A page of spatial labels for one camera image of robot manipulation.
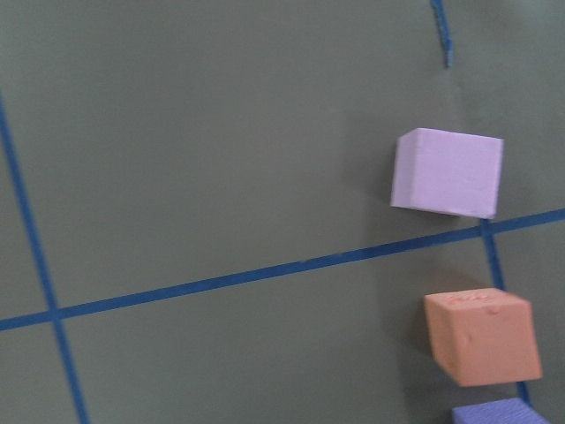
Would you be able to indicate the orange foam block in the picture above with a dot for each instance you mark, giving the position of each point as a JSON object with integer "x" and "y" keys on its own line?
{"x": 483, "y": 337}

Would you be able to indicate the pink foam block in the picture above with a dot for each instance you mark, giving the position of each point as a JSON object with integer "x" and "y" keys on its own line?
{"x": 449, "y": 173}

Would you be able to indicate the purple foam block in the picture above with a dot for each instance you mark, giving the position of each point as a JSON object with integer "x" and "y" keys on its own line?
{"x": 506, "y": 411}

